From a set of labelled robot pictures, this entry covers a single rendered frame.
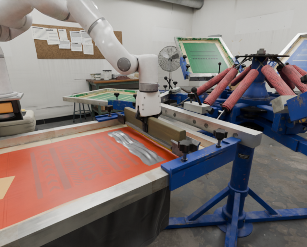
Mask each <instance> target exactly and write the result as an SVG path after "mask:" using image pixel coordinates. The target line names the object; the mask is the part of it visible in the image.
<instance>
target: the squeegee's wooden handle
mask: <svg viewBox="0 0 307 247"><path fill-rule="evenodd" d="M135 114H136V110H135V109H133V108H130V107H125V108H124V116H125V121H126V122H129V123H131V124H133V125H135V126H137V127H139V128H140V129H142V122H141V121H140V120H138V119H135ZM147 124H148V133H150V134H151V135H153V136H155V137H157V138H159V139H161V140H163V141H164V142H166V143H168V144H170V145H172V142H171V141H170V140H171V139H172V140H174V141H176V142H178V141H182V140H183V139H184V140H185V139H186V130H184V129H182V128H179V127H177V126H174V125H172V124H169V123H167V122H164V121H162V120H159V119H157V118H154V117H152V116H147Z"/></svg>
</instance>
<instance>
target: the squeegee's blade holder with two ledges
mask: <svg viewBox="0 0 307 247"><path fill-rule="evenodd" d="M125 124H126V125H128V126H130V127H132V128H133V129H135V130H137V131H138V132H140V133H142V134H144V135H145V136H147V137H149V138H151V139H152V140H154V141H156V142H158V143H159V144H161V145H163V146H165V147H166V148H168V149H172V145H170V144H168V143H166V142H164V141H163V140H161V139H159V138H157V137H155V136H153V135H151V134H150V133H146V132H144V131H143V130H142V129H140V128H139V127H137V126H135V125H133V124H131V123H129V122H125Z"/></svg>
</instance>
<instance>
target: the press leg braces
mask: <svg viewBox="0 0 307 247"><path fill-rule="evenodd" d="M229 194H230V188H229V187H228V186H227V187H226V188H224V189H223V190H222V191H220V192H219V193H218V194H216V195H215V196H214V197H213V198H211V199H210V200H209V201H207V202H206V203H205V204H203V205H202V206H201V207H199V208H198V209H197V210H196V211H194V212H193V213H192V214H190V215H189V216H184V218H185V221H186V223H194V222H200V221H199V219H198V218H199V217H200V216H201V215H203V214H204V213H205V212H207V211H208V210H209V209H211V208H212V207H213V206H215V205H216V204H217V203H219V202H220V201H221V200H223V199H224V198H225V197H226V196H227V195H229ZM248 194H249V195H250V196H251V197H252V198H253V199H255V200H256V201H257V202H258V203H259V204H260V205H261V206H263V207H264V208H265V209H266V210H264V211H265V212H266V214H267V215H268V216H269V217H279V216H282V215H281V214H280V213H279V212H278V211H277V210H276V209H273V208H272V207H271V206H269V205H268V204H267V203H266V202H265V201H264V200H263V199H262V198H260V197H259V196H258V195H257V194H256V193H255V192H254V191H253V190H252V189H250V188H249V191H248ZM239 204H240V193H236V192H235V196H234V205H233V213H232V222H231V229H230V236H229V243H228V245H225V247H235V243H236V232H237V223H238V215H239Z"/></svg>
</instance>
